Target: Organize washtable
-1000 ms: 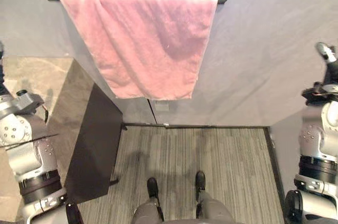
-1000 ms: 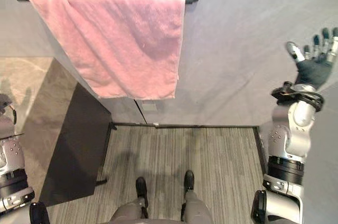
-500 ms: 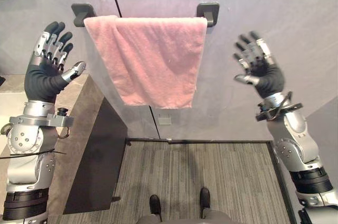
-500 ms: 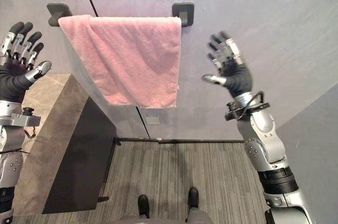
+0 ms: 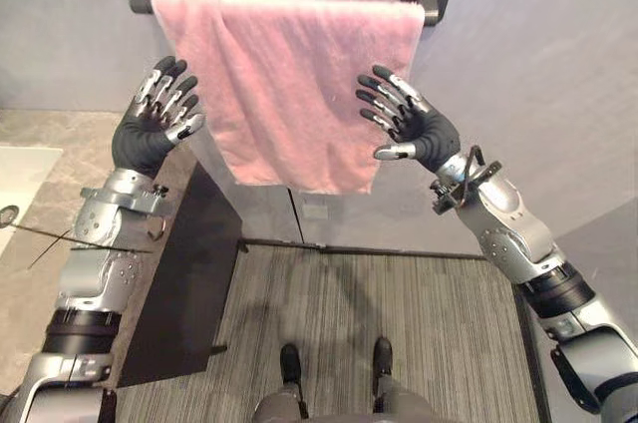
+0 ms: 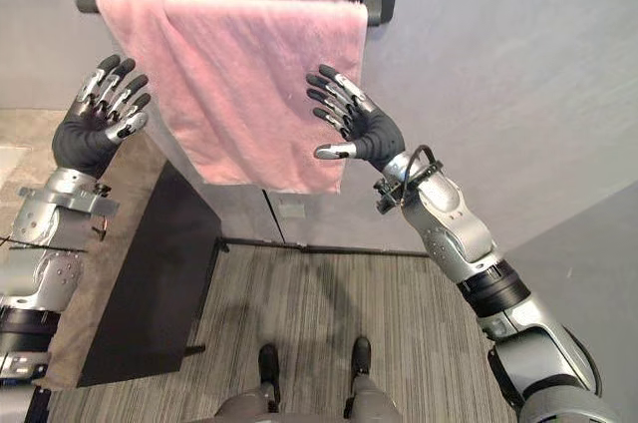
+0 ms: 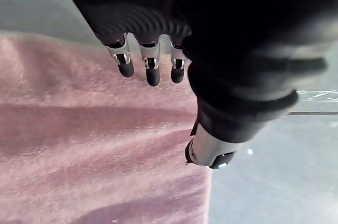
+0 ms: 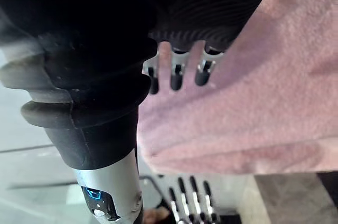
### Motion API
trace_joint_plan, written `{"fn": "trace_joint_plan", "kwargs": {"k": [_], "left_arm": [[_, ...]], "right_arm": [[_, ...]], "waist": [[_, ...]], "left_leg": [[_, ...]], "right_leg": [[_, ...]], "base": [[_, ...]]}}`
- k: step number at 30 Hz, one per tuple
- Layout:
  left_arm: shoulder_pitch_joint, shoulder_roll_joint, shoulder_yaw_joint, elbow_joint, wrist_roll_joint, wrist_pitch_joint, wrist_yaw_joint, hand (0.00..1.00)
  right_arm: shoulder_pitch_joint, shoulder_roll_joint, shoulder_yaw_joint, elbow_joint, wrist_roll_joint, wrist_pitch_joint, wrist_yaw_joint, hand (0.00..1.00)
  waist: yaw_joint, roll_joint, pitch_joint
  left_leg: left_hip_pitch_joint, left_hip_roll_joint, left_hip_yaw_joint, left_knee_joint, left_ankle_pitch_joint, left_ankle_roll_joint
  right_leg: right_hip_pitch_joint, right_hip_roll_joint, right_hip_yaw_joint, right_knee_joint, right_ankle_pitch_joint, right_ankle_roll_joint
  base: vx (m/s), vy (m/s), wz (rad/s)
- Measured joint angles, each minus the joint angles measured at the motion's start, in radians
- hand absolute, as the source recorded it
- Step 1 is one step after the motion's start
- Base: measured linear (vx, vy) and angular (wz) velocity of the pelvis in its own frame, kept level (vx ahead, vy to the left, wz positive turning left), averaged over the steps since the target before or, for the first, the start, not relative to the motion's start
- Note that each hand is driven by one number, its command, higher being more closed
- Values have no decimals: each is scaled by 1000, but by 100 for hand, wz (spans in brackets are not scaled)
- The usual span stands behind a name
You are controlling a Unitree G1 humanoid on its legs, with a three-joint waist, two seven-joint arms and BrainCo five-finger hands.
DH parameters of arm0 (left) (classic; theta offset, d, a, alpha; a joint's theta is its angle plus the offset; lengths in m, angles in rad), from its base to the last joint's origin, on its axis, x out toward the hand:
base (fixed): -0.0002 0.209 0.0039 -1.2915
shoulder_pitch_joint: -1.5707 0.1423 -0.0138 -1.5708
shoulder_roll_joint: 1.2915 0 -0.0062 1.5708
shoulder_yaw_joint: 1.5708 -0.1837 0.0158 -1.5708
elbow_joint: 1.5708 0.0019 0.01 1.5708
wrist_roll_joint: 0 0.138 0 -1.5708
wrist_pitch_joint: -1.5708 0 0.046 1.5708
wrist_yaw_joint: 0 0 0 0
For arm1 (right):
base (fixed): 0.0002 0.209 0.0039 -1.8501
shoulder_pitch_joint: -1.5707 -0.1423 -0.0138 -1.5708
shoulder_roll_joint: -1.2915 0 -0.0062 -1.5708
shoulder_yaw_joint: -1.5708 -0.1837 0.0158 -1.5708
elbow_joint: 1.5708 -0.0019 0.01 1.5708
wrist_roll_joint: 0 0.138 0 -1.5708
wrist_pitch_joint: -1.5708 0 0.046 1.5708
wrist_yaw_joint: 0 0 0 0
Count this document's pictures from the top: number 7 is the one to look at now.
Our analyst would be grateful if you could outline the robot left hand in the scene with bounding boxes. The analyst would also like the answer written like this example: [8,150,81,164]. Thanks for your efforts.
[51,0,338,171]

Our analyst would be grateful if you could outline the pink towel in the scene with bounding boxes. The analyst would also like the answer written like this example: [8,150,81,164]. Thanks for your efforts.
[0,30,213,224]

